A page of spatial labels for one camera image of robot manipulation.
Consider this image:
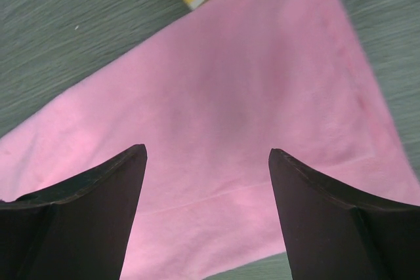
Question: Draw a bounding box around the pink t shirt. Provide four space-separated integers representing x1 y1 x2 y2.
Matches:
1 0 419 279

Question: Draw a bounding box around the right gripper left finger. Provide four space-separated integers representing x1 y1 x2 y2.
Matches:
1 144 147 279

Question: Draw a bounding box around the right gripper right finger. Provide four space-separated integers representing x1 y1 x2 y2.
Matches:
268 149 419 280

